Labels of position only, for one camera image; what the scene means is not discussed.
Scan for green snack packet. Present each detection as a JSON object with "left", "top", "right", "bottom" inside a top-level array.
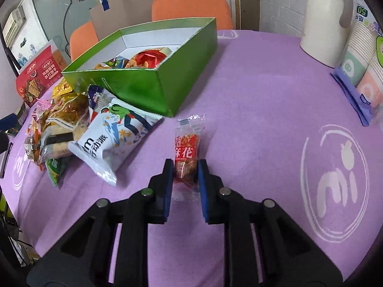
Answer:
[{"left": 45, "top": 155, "right": 71, "bottom": 188}]

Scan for white blue snack bag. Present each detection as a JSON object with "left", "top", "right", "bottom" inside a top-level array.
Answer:
[{"left": 68, "top": 85, "right": 163, "bottom": 187}]

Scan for small red mahua packet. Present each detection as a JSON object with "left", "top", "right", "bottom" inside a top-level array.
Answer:
[{"left": 172, "top": 114, "right": 206, "bottom": 201}]

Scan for pink wafer snack bag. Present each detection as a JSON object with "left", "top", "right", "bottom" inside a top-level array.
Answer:
[{"left": 24, "top": 99, "right": 54, "bottom": 165}]

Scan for yellow bread packet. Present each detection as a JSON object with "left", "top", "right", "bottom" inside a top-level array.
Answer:
[{"left": 42, "top": 93, "right": 88, "bottom": 131}]

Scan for orange potato chip bag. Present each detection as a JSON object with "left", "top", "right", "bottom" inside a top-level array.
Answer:
[{"left": 94, "top": 56, "right": 129, "bottom": 69}]

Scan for red fried chicken snack bag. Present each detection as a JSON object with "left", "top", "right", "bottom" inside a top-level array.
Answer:
[{"left": 123, "top": 47, "right": 172, "bottom": 69}]

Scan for black phone on table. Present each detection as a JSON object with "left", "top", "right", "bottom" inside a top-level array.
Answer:
[{"left": 0, "top": 142, "right": 13, "bottom": 179}]

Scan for red cracker box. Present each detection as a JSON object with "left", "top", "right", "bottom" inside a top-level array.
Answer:
[{"left": 16, "top": 40, "right": 68, "bottom": 107}]

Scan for yellow chip snack bag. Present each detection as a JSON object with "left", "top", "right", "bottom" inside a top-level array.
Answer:
[{"left": 51, "top": 78, "right": 73, "bottom": 99}]

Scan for left orange chair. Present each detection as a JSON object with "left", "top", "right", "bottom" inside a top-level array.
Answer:
[{"left": 69, "top": 21, "right": 99, "bottom": 61}]

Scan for orange chair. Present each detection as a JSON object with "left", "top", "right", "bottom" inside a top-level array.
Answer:
[
  {"left": 69, "top": 21, "right": 99, "bottom": 61},
  {"left": 151, "top": 0, "right": 234, "bottom": 30}
]

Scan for purple tablecloth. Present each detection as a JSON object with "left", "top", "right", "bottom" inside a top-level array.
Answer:
[{"left": 1, "top": 30, "right": 382, "bottom": 279}]

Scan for green cardboard box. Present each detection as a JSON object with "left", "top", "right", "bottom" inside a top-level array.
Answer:
[{"left": 62, "top": 17, "right": 217, "bottom": 117}]

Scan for paper cup stack pack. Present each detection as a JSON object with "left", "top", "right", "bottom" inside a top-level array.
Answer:
[{"left": 331, "top": 1, "right": 382, "bottom": 126}]

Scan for right orange chair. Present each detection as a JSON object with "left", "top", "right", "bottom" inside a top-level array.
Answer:
[{"left": 151, "top": 0, "right": 234, "bottom": 30}]

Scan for white thermos jug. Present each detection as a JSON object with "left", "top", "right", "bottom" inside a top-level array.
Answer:
[{"left": 300, "top": 0, "right": 354, "bottom": 68}]

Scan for brown paper bag blue handles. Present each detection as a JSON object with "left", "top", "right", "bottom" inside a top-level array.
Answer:
[{"left": 90, "top": 0, "right": 154, "bottom": 39}]

